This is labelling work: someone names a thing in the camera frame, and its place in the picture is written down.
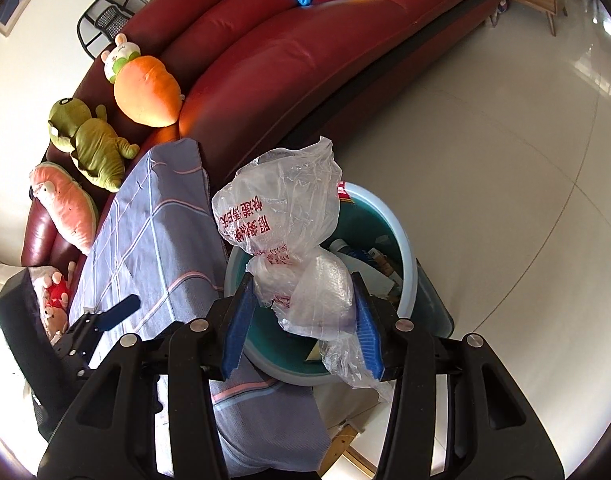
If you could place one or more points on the wooden table frame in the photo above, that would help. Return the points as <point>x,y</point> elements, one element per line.
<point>345,442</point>

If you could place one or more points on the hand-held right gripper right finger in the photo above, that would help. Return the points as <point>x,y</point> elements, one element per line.
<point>368,335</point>

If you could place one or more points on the dark red leather sofa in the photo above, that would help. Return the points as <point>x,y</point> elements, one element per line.
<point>295,60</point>

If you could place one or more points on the pink carrot plush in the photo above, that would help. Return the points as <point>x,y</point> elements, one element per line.
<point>68,205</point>

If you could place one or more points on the light blue plastic bin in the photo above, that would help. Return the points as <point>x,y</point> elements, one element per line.
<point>370,215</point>

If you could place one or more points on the orange carrot plush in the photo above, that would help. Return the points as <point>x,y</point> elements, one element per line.
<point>145,90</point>

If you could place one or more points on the blue checked blanket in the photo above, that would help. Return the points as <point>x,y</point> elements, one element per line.
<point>155,220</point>

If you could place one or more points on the small red white plush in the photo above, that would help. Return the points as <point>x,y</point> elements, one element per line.
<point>55,295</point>

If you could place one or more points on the black mesh office chair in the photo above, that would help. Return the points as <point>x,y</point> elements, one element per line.
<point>108,15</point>

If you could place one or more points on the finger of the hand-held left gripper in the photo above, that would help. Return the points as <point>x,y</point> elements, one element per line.
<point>120,310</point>

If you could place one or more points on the black cushion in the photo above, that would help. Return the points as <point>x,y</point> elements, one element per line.
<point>20,320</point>

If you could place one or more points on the green dinosaur plush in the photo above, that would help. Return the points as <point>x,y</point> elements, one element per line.
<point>93,145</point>

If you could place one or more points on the clear plastic bag red print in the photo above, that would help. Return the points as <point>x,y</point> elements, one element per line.
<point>285,200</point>

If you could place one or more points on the clear plastic bottle blue label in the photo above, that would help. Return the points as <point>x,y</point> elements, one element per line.
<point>338,246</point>

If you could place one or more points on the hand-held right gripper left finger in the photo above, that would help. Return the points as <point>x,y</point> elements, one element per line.
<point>238,325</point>

